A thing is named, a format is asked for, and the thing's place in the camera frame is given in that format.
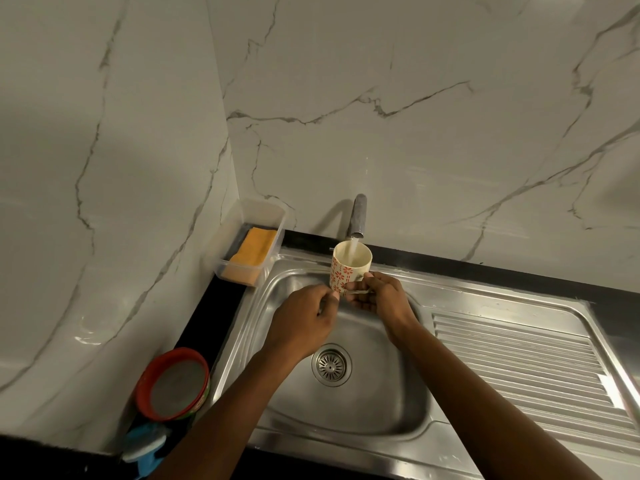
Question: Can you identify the person's right hand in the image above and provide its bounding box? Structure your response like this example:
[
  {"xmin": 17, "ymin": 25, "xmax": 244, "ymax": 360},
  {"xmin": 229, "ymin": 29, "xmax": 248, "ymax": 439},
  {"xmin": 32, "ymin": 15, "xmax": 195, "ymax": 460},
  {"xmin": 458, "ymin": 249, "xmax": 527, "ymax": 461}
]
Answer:
[{"xmin": 345, "ymin": 270, "xmax": 422, "ymax": 348}]

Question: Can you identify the person's left hand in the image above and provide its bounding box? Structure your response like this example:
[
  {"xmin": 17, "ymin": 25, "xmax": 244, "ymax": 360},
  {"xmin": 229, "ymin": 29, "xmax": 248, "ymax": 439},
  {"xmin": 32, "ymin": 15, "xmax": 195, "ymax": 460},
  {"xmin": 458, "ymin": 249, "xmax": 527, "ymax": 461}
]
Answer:
[{"xmin": 262, "ymin": 283, "xmax": 342, "ymax": 365}]

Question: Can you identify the cream floral mug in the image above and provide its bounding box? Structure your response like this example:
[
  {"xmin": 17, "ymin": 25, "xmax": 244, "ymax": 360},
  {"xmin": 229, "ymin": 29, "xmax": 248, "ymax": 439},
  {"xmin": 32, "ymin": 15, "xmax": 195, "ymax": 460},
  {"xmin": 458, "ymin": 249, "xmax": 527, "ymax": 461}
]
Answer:
[{"xmin": 329, "ymin": 239, "xmax": 375, "ymax": 297}]

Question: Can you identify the orange sponge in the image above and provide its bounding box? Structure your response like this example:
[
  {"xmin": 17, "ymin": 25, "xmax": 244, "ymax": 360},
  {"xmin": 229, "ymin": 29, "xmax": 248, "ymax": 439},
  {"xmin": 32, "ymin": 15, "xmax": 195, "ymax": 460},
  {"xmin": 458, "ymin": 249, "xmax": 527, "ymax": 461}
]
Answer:
[{"xmin": 221, "ymin": 226, "xmax": 279, "ymax": 285}]

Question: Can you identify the chrome faucet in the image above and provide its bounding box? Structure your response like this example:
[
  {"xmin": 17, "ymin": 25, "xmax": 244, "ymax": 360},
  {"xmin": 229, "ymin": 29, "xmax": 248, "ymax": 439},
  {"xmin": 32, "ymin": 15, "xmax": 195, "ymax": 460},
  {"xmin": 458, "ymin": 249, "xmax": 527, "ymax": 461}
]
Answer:
[{"xmin": 348, "ymin": 193, "xmax": 369, "ymax": 239}]

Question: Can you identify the stainless steel sink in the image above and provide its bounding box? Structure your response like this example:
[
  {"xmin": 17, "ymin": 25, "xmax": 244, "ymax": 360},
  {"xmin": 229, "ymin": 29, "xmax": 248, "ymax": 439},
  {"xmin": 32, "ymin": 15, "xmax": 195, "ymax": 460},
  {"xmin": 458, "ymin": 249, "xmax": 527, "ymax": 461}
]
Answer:
[{"xmin": 207, "ymin": 247, "xmax": 640, "ymax": 480}]

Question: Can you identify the blue brush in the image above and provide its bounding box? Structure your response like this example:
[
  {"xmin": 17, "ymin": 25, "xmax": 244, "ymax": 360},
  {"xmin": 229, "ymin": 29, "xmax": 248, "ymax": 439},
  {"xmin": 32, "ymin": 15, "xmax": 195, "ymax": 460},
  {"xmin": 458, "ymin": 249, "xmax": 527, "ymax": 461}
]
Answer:
[{"xmin": 121, "ymin": 422, "xmax": 173, "ymax": 480}]

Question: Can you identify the person's right forearm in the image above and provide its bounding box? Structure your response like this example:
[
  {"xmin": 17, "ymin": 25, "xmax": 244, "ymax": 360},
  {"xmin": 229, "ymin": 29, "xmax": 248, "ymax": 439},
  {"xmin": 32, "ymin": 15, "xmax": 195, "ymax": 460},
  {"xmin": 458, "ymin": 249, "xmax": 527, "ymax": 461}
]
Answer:
[{"xmin": 395, "ymin": 324, "xmax": 603, "ymax": 480}]

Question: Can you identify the person's left forearm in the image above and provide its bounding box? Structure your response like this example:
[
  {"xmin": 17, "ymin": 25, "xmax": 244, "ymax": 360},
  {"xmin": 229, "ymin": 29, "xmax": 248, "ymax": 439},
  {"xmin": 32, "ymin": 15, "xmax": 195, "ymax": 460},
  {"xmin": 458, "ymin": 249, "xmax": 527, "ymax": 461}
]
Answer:
[{"xmin": 149, "ymin": 344, "xmax": 306, "ymax": 480}]

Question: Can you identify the round metal drain strainer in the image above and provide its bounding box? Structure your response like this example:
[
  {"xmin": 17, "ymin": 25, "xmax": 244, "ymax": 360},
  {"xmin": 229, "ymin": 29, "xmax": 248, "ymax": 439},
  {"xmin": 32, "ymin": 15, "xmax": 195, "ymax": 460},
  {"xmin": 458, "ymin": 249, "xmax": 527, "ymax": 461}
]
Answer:
[{"xmin": 311, "ymin": 343, "xmax": 353, "ymax": 388}]

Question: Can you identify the clear plastic container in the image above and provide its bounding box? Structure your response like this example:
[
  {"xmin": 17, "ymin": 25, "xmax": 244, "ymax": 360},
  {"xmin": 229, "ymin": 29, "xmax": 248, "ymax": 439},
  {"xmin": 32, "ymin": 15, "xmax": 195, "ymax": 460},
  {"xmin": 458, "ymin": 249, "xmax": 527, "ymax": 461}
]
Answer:
[{"xmin": 209, "ymin": 197, "xmax": 289, "ymax": 288}]

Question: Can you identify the red round soap tub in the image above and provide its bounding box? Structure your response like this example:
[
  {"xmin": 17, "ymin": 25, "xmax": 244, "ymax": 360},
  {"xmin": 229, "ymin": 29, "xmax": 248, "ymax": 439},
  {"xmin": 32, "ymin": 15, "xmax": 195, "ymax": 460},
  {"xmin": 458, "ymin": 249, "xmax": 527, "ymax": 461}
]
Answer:
[{"xmin": 133, "ymin": 347, "xmax": 212, "ymax": 422}]

